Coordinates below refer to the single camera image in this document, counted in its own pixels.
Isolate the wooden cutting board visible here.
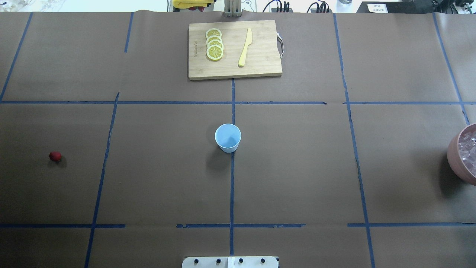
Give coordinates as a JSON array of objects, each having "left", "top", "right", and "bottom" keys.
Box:
[{"left": 188, "top": 20, "right": 283, "bottom": 81}]

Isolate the red strawberry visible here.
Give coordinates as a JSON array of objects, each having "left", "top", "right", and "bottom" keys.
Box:
[{"left": 49, "top": 151, "right": 62, "bottom": 162}]

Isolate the white camera stand pillar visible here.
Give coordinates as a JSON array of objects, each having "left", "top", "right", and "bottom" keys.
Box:
[{"left": 181, "top": 256, "right": 280, "bottom": 268}]

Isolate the pink bowl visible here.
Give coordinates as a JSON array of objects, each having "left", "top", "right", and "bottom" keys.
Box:
[{"left": 447, "top": 123, "right": 476, "bottom": 185}]

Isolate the yellow plastic knife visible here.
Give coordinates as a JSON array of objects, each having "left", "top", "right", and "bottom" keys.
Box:
[{"left": 238, "top": 28, "right": 253, "bottom": 67}]

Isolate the yellow cloth bag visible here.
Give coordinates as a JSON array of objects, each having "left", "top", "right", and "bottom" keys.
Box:
[{"left": 172, "top": 0, "right": 216, "bottom": 10}]

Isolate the aluminium frame post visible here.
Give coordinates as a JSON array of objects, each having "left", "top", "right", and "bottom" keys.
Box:
[{"left": 224, "top": 0, "right": 242, "bottom": 17}]

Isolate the clear ice cubes pile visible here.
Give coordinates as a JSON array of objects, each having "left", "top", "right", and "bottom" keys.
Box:
[{"left": 458, "top": 131, "right": 476, "bottom": 176}]

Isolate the light blue cup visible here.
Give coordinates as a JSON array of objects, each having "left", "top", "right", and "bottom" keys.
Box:
[{"left": 215, "top": 124, "right": 242, "bottom": 153}]

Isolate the lemon slice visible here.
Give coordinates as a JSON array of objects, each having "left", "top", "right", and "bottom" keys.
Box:
[
  {"left": 207, "top": 35, "right": 223, "bottom": 47},
  {"left": 207, "top": 39, "right": 224, "bottom": 50},
  {"left": 206, "top": 46, "right": 224, "bottom": 61},
  {"left": 205, "top": 28, "right": 222, "bottom": 39}
]

